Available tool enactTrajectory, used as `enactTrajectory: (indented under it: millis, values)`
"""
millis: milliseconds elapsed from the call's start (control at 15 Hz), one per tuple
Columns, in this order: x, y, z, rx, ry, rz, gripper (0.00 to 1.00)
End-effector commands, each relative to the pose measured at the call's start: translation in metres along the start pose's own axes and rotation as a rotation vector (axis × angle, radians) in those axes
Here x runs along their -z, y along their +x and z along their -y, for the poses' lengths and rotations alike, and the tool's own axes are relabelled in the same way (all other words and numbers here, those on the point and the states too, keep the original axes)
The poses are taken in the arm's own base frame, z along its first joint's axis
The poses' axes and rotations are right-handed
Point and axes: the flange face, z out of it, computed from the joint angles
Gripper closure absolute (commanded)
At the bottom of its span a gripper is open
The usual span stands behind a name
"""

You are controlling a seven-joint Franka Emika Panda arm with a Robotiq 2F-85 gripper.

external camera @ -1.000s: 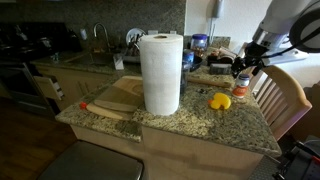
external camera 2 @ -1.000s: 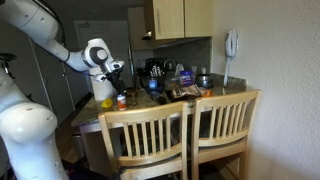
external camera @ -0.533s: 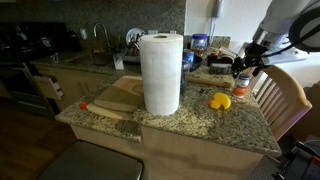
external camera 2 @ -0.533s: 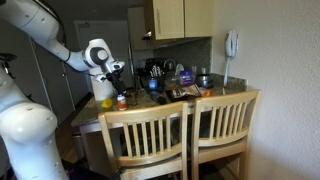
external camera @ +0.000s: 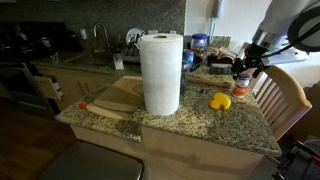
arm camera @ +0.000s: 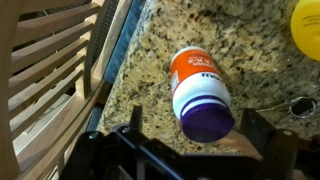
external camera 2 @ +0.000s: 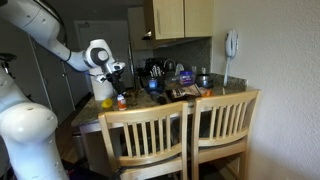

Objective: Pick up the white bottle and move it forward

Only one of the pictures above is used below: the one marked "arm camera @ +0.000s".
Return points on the yellow round plastic toy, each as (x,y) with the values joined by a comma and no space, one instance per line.
(308,30)

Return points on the white bottle orange label purple cap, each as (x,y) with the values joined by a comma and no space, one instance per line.
(196,90)

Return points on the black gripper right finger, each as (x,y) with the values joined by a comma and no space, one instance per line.
(258,130)

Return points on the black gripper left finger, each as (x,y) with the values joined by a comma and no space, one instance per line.
(136,118)

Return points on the light wooden slat-back chair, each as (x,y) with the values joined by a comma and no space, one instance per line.
(43,46)

